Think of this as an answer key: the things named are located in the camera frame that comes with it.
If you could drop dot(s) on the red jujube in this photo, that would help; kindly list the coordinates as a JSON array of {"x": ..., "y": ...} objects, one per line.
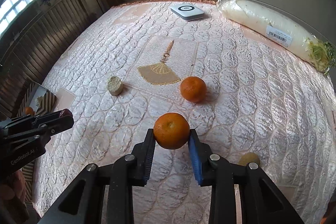
[{"x": 65, "y": 112}]

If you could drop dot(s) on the white square electronic device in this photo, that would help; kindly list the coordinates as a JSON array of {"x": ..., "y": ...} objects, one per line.
[{"x": 187, "y": 12}]

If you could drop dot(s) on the striped white tray box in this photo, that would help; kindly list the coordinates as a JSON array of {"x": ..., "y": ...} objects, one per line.
[{"x": 40, "y": 99}]

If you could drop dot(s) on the pink quilted bed cover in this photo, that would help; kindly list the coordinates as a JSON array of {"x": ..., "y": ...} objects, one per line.
[{"x": 240, "y": 92}]

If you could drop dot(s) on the orange mandarin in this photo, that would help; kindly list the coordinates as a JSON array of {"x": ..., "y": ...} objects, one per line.
[
  {"x": 193, "y": 89},
  {"x": 171, "y": 131},
  {"x": 29, "y": 111}
]

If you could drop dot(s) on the wrapped white daikon radish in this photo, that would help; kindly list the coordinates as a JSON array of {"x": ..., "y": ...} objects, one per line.
[{"x": 281, "y": 30}]

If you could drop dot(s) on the dark wooden slatted panel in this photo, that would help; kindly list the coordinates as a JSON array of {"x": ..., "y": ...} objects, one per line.
[{"x": 34, "y": 42}]

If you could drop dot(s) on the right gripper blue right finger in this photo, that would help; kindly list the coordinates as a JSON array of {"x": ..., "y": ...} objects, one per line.
[{"x": 200, "y": 159}]

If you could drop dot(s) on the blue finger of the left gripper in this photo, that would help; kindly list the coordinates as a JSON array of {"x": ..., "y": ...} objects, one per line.
[
  {"x": 46, "y": 117},
  {"x": 53, "y": 124}
]

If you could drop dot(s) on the person's left hand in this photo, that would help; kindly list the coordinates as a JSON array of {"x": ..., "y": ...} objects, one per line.
[{"x": 15, "y": 187}]

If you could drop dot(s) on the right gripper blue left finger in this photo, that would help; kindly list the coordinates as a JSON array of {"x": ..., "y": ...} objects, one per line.
[{"x": 144, "y": 153}]

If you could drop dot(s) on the beige cake piece top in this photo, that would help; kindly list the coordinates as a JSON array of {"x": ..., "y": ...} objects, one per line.
[{"x": 114, "y": 86}]

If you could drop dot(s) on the brown longan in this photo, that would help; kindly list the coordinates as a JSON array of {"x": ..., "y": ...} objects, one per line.
[{"x": 248, "y": 158}]

